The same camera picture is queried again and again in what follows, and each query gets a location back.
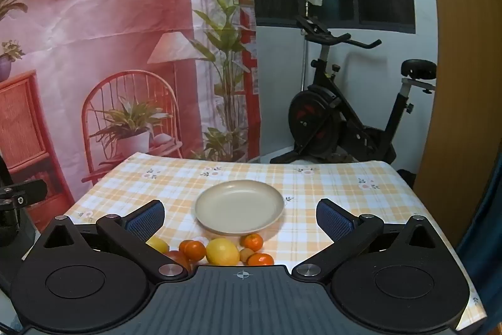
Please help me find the black exercise bike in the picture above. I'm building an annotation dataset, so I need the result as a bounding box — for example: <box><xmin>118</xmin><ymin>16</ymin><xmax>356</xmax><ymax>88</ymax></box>
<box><xmin>270</xmin><ymin>15</ymin><xmax>438</xmax><ymax>166</ymax></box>

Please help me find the thin metal rod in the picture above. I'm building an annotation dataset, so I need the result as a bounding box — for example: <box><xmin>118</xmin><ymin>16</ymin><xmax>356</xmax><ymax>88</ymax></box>
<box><xmin>301</xmin><ymin>3</ymin><xmax>308</xmax><ymax>90</ymax></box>

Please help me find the large round yellow citrus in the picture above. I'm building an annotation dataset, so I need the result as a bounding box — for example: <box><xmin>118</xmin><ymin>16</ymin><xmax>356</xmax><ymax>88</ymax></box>
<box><xmin>206</xmin><ymin>238</ymin><xmax>241</xmax><ymax>266</ymax></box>

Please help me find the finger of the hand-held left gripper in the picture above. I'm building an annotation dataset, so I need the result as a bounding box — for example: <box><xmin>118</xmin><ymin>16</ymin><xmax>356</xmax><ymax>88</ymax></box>
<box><xmin>0</xmin><ymin>180</ymin><xmax>48</xmax><ymax>208</ymax></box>

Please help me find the yellow lemon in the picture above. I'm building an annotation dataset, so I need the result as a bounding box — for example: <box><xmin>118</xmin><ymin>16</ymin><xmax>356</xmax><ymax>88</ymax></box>
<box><xmin>146</xmin><ymin>237</ymin><xmax>170</xmax><ymax>254</ymax></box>

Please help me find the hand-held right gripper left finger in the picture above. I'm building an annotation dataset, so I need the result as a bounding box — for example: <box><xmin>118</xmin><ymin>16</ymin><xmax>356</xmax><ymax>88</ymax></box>
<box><xmin>39</xmin><ymin>200</ymin><xmax>189</xmax><ymax>283</ymax></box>

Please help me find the blue curtain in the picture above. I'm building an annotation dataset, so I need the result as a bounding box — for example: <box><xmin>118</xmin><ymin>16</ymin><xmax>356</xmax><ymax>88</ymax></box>
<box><xmin>455</xmin><ymin>154</ymin><xmax>502</xmax><ymax>335</ymax></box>

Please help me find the shiny red apple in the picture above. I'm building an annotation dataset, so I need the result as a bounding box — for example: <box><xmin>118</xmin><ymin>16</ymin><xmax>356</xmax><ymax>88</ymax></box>
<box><xmin>163</xmin><ymin>251</ymin><xmax>191</xmax><ymax>273</ymax></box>

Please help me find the beige plate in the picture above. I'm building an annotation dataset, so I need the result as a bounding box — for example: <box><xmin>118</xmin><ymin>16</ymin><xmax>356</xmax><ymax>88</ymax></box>
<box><xmin>195</xmin><ymin>180</ymin><xmax>285</xmax><ymax>235</ymax></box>

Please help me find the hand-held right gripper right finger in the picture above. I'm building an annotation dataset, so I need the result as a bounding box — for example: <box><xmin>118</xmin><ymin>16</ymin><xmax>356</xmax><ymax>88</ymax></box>
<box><xmin>292</xmin><ymin>198</ymin><xmax>448</xmax><ymax>283</ymax></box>

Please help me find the printed room backdrop cloth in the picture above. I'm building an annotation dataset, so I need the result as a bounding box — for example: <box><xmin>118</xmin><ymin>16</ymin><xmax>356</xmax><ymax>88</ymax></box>
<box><xmin>0</xmin><ymin>0</ymin><xmax>263</xmax><ymax>237</ymax></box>

